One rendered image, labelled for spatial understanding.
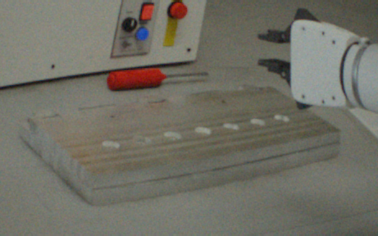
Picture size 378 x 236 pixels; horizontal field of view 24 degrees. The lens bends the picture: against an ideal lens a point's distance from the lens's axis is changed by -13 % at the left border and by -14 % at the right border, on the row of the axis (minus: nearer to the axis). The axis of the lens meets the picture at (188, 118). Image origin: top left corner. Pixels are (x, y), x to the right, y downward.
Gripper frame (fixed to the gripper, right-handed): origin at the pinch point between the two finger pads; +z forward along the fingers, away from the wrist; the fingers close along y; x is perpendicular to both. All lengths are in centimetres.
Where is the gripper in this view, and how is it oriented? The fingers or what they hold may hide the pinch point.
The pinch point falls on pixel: (276, 51)
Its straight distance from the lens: 121.4
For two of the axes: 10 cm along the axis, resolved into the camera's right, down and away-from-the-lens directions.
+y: -0.3, 9.8, 2.1
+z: -6.3, -1.8, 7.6
